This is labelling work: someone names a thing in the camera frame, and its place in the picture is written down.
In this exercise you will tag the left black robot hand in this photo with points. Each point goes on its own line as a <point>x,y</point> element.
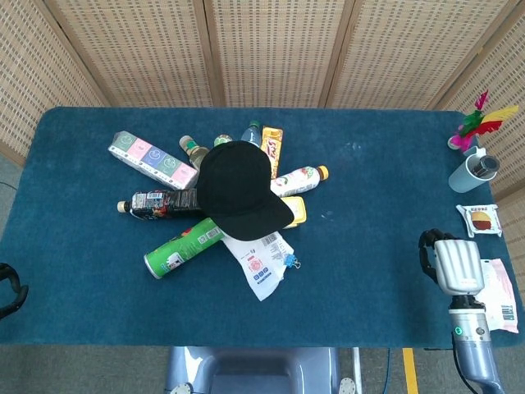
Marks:
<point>18,293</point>

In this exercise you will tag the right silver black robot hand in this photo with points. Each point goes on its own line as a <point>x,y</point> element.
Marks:
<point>457,264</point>

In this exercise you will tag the black baseball cap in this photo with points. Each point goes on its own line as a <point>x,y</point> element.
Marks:
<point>238,189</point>

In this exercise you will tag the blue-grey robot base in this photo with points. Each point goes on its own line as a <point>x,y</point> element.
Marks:
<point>254,369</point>

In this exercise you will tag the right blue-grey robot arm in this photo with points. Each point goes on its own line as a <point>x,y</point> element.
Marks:
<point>476,353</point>

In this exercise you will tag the white label bottle yellow cap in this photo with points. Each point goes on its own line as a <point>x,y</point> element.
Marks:
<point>299,180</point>

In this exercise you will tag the blue clear water bottle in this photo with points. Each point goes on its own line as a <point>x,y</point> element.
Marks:
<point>251,132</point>

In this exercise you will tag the white cake snack packet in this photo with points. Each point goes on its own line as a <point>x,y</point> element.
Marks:
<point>480,219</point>

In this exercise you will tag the white pink snack packet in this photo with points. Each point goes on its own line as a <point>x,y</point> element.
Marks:
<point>500,295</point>

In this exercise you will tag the grey-blue cup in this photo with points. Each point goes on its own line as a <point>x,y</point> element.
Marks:
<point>461,178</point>

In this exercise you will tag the blue table cloth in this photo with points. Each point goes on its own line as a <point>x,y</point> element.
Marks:
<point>369,287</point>

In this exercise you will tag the black cylinder in cup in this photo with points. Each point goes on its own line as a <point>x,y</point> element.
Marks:
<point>484,166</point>

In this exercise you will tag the colourful feather shuttlecock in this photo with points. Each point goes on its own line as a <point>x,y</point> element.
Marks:
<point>471,125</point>

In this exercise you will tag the white metal pole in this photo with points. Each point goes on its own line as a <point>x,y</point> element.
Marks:
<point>357,369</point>

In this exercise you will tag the blue binder clip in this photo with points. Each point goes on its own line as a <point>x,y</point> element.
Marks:
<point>290,259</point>

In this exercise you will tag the green chips can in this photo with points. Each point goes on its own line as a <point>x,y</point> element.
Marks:
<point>180,248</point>

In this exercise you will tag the green tub yellow lid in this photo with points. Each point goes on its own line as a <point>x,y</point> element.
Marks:
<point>298,207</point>

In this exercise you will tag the dark tea bottle black label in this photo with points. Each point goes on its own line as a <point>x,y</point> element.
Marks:
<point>164,203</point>

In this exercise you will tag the multicolour tissue pack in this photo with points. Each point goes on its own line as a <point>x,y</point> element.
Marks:
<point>152,158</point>

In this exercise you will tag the white printed plastic pouch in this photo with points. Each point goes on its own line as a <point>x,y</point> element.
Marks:
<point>258,271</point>

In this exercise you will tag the yellow snack bag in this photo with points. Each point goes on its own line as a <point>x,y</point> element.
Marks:
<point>272,141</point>

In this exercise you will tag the pale green tea bottle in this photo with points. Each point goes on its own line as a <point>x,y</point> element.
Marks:
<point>194,154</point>

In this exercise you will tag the small bottle green lid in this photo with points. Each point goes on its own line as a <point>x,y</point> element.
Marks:
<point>221,140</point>

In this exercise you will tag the bamboo folding screen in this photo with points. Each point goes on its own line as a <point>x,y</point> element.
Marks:
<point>279,49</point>

